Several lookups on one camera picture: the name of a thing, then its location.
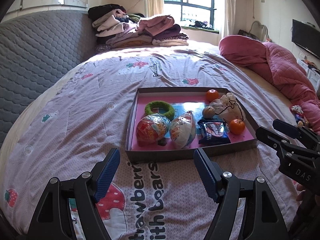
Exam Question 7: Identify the dark clothes on windowsill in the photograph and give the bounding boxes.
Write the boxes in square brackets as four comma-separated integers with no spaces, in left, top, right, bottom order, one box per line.
[189,20,215,29]

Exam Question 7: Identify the black garment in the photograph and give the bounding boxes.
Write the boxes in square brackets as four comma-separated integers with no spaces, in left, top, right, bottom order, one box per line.
[88,4,125,20]

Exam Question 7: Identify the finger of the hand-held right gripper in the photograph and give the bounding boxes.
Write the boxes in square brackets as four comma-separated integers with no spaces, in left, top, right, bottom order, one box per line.
[272,119,302,137]
[255,126,295,155]

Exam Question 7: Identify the pink quilted comforter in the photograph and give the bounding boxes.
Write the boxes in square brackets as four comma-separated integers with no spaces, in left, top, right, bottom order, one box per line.
[219,35,320,130]

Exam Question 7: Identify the white drawer unit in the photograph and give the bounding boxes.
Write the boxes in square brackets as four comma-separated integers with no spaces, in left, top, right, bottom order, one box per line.
[299,59,320,90]

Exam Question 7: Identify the lavender folded garment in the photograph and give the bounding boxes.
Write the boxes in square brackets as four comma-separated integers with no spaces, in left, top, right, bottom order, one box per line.
[105,34,153,48]

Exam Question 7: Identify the white wire chair back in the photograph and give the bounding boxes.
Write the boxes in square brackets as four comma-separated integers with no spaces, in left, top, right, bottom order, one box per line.
[250,21,269,39]

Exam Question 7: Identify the beige bed sheet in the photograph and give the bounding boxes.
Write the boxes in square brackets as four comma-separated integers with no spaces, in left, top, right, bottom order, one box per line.
[237,65,300,120]

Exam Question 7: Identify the orange tangerine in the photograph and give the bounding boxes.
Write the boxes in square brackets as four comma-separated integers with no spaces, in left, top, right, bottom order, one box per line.
[229,119,245,135]
[206,89,219,102]

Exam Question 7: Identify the person's right hand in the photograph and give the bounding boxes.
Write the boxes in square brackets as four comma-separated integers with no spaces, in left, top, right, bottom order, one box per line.
[296,182,307,202]

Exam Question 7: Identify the cream folded garment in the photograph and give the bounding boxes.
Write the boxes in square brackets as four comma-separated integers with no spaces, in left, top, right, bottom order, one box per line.
[159,39,189,47]

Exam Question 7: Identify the grey quilted headboard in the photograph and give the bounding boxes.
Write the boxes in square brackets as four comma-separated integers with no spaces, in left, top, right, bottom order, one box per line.
[0,10,98,148]

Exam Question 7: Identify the green knitted ring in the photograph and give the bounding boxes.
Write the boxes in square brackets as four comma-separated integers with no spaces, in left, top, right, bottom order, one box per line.
[144,101,175,119]

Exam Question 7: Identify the black television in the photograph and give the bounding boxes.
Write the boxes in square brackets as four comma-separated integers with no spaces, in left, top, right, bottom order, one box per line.
[292,19,320,60]

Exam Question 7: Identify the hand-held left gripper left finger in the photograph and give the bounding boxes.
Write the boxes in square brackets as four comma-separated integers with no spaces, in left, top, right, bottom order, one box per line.
[26,148,121,240]

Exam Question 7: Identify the pink folded garment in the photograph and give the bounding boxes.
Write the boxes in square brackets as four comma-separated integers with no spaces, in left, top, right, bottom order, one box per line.
[137,15,175,37]

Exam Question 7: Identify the blue snack packet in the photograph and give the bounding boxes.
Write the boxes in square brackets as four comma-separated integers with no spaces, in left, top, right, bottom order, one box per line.
[197,119,231,145]

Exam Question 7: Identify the leopard print garment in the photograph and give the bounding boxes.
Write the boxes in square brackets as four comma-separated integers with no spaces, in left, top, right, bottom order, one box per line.
[160,34,189,42]

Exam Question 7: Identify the cream mesh pouch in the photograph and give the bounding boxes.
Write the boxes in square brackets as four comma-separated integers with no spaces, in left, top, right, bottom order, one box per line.
[209,92,246,124]

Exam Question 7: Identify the white egg-shaped toy pack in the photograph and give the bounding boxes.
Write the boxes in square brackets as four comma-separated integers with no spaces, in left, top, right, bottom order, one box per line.
[170,110,197,150]

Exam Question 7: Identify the red egg-shaped toy pack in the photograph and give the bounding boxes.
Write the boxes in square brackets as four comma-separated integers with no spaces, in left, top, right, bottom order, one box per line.
[137,114,172,145]

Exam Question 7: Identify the grey cardboard box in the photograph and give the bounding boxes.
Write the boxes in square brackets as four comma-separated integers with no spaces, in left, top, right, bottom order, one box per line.
[125,87,258,163]

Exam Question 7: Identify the dark purple folded garment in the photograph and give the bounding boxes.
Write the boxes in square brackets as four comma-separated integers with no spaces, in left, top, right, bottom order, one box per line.
[152,24,182,40]

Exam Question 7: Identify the beige garment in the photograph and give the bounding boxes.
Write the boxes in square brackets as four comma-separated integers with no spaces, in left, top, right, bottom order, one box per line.
[92,9,137,37]

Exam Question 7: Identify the window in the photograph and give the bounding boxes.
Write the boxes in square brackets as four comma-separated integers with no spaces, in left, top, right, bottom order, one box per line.
[162,0,225,29]

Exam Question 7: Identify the green windowsill cloth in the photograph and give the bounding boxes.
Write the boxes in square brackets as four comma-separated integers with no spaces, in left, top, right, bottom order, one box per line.
[180,26,220,33]

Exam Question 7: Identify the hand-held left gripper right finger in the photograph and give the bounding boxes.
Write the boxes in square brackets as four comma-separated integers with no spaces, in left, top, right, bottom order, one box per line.
[194,148,289,240]

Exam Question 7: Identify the dark bag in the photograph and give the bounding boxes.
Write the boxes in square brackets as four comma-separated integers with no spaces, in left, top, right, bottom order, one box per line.
[237,29,259,39]

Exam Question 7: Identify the strawberry bear printed blanket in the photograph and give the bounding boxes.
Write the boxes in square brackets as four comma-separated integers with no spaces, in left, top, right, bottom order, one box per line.
[0,41,310,240]

